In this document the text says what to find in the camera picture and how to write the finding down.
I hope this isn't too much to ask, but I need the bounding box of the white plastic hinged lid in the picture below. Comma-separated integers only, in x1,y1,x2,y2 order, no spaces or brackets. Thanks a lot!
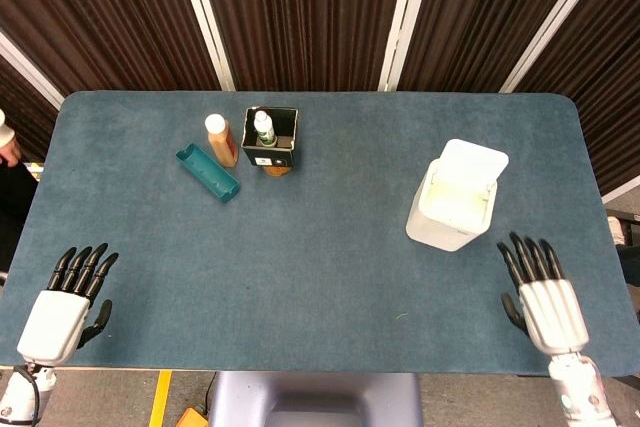
436,138,510,194

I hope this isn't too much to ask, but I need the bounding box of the green bottle white cap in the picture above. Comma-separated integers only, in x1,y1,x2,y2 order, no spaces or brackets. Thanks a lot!
253,109,278,147

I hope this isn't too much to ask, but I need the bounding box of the person in black clothes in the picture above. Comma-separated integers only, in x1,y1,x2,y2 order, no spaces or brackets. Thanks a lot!
0,109,40,258

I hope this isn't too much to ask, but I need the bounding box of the orange floor pedal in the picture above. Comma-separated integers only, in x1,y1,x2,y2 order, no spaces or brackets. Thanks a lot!
174,406,210,427

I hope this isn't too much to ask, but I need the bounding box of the white plastic bin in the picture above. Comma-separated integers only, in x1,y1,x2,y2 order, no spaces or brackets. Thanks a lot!
405,158,499,254

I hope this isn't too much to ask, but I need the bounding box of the orange bottle white cap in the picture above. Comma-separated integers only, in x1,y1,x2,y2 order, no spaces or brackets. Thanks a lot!
203,113,240,168

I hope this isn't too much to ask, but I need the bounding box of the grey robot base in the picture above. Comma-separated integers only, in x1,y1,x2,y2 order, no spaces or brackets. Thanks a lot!
208,371,424,427

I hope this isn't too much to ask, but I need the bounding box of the black cardboard box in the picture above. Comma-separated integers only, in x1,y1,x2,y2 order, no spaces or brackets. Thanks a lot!
240,106,300,169

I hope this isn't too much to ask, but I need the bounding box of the yellow floor tape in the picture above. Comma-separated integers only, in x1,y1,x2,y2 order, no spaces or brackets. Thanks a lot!
148,370,173,427

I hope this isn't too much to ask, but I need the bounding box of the blue table mat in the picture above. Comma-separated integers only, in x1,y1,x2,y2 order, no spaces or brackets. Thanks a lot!
0,90,627,379

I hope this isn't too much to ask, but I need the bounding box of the teal plastic tray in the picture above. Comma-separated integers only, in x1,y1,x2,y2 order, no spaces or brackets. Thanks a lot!
175,142,241,205

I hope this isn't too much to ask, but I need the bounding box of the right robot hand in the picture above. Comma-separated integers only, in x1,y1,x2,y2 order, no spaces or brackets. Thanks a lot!
496,232,590,355

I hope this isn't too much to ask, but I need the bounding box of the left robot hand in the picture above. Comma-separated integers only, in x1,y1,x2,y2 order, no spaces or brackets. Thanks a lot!
16,242,120,364

